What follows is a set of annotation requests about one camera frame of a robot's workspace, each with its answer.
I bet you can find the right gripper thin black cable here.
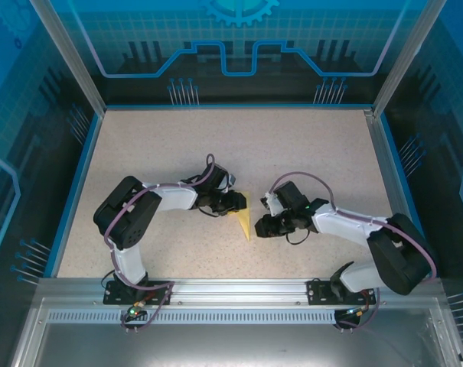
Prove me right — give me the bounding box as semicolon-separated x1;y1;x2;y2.
285;229;312;246

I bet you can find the cable connector with orange wires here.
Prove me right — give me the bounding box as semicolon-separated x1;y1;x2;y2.
344;305;371;318

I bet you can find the blue table edge strip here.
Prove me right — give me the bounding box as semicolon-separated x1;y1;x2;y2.
48;112;104;279
380;114;439;278

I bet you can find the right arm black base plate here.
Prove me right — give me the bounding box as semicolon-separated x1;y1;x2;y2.
306;278;377;307

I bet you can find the cable connector with green light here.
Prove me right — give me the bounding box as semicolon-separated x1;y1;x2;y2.
126;300;147;320

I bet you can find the grey metal sheet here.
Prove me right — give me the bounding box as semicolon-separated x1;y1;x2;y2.
8;297;463;367

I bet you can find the aluminium side channel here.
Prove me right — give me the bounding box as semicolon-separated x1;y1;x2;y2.
363;108;423;279

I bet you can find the aluminium frame post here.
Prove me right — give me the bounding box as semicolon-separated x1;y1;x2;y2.
28;0;108;115
371;0;448;118

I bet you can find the slotted aluminium cable duct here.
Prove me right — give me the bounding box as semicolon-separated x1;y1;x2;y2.
45;310;433;326

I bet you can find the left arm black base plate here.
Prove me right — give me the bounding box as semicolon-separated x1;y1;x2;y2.
103;280;174;307

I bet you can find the pale yellow paper sheet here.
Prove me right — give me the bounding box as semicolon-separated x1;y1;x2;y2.
226;190;254;242

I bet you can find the grey sheet at corner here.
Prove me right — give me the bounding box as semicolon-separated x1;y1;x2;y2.
37;277;445;307

